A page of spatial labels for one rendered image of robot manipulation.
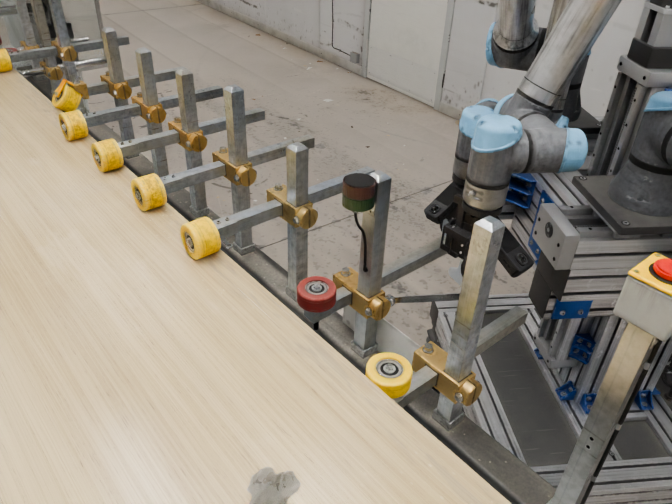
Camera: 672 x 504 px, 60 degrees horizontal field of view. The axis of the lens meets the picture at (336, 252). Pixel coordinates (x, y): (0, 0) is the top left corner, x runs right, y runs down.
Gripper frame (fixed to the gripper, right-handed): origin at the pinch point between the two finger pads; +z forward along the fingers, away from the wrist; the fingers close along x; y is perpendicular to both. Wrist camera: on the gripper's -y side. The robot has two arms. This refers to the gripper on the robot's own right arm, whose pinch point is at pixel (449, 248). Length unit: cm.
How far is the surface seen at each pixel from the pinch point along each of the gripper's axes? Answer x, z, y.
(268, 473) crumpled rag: -29, -8, -74
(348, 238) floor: 111, 83, 68
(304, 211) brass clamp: 17.0, -14.2, -32.5
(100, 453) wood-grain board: -11, -8, -91
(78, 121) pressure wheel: 97, -14, -53
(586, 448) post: -55, -7, -33
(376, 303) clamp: -7.8, -4.1, -32.7
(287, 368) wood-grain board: -14, -8, -60
